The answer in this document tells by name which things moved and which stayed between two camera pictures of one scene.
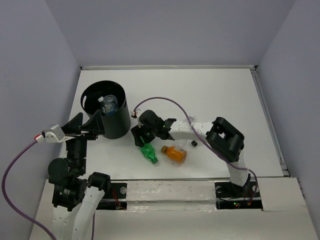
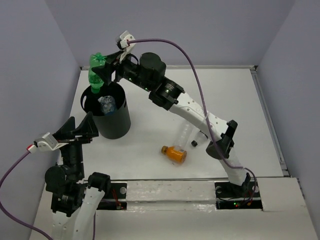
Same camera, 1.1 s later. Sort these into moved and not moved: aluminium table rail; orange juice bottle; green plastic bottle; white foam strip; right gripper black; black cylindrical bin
Moved: right gripper black; green plastic bottle
Not moved: aluminium table rail; orange juice bottle; white foam strip; black cylindrical bin
